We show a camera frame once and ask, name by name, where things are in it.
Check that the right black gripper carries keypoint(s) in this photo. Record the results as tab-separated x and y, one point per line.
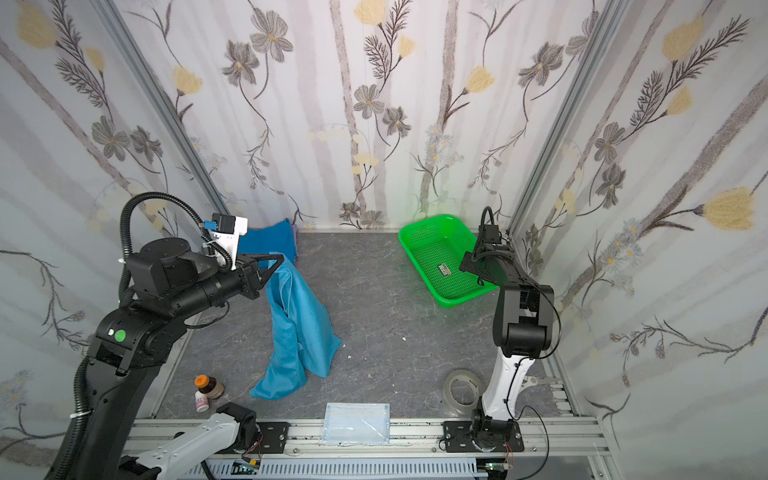
487	245

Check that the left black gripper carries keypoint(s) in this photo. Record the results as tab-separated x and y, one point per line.
249	279

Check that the green plastic basket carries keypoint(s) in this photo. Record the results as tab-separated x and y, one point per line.
443	239

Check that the teal t-shirt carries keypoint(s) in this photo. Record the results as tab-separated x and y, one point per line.
302	335

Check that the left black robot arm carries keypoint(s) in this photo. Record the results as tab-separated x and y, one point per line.
131	344

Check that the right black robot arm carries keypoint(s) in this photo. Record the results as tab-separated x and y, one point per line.
543	309

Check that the folded blue t-shirt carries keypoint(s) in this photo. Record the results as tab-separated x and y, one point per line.
278	238

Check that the white scissors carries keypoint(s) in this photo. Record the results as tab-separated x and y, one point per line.
533	381

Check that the clear tape roll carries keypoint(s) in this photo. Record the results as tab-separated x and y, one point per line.
461	391

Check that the small medicine bottle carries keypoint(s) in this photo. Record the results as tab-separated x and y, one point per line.
208	389

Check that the clear plastic bag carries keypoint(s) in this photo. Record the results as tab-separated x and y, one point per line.
356	424

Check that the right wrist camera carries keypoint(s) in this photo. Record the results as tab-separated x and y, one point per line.
488	231

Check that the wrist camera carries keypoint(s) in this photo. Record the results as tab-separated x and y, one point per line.
222	234
488	231

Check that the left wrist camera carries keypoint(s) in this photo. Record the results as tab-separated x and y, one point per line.
222	234

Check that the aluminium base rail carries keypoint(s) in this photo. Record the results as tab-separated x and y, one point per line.
426	437

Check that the white slotted cable duct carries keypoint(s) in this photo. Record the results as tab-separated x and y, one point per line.
352	468

